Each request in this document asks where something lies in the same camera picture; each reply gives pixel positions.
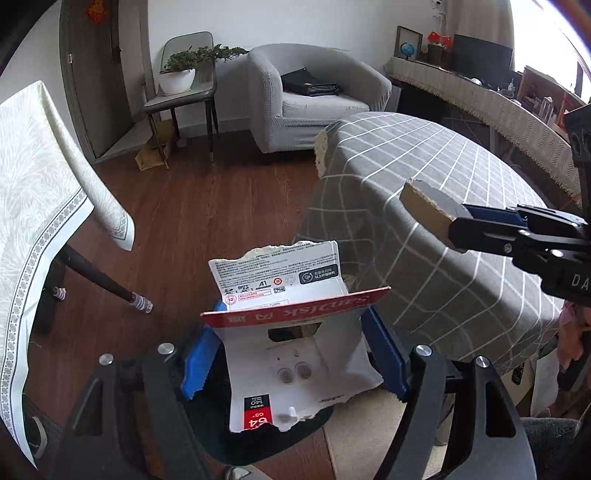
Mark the black handbag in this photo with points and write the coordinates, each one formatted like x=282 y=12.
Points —
x=309 y=83

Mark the person's dark fuzzy clothing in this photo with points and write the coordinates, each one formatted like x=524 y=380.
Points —
x=558 y=452

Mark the desk with beige fringed cloth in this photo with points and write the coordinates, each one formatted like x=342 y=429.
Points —
x=485 y=101

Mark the wooden box on desk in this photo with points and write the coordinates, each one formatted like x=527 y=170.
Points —
x=535 y=85

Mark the grey-green dining chair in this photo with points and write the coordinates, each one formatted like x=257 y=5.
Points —
x=184 y=99

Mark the red and white card packaging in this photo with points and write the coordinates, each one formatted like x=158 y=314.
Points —
x=295 y=341

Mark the person's right hand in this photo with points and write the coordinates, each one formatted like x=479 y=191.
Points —
x=570 y=332

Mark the dark grey door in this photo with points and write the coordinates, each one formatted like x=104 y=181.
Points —
x=101 y=83

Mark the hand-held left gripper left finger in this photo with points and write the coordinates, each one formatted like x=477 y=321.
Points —
x=201 y=364

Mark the cardboard box on floor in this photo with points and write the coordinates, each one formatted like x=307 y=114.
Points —
x=152 y=152

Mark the grey armchair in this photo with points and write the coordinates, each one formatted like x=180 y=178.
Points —
x=314 y=110

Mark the red door decoration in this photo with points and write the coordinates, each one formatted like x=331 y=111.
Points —
x=96 y=9

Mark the small red flags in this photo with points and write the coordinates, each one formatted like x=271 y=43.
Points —
x=438 y=38

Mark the framed picture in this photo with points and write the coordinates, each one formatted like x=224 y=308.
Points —
x=408 y=34

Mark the white security camera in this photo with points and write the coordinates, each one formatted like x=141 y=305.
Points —
x=437 y=7

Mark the torn grey cardboard piece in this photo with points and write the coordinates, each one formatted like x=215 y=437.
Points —
x=434 y=203

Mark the black monitor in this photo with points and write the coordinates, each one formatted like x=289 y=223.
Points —
x=480 y=53

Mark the white bag under table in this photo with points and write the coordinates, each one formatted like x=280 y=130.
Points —
x=545 y=383

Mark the dark box on desk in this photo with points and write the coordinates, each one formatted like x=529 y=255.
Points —
x=437 y=54

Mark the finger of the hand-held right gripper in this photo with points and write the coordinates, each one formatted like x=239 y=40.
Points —
x=494 y=213
x=480 y=237

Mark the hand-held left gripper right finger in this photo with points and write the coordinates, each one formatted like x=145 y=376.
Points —
x=385 y=355

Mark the round table with grey checked cloth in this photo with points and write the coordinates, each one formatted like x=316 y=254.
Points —
x=415 y=138

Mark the potted plant in white pot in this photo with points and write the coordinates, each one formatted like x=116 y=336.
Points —
x=178 y=81

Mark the small blue globe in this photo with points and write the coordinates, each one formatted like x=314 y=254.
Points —
x=408 y=50

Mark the table with pale green cloth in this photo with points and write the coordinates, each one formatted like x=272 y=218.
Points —
x=37 y=184

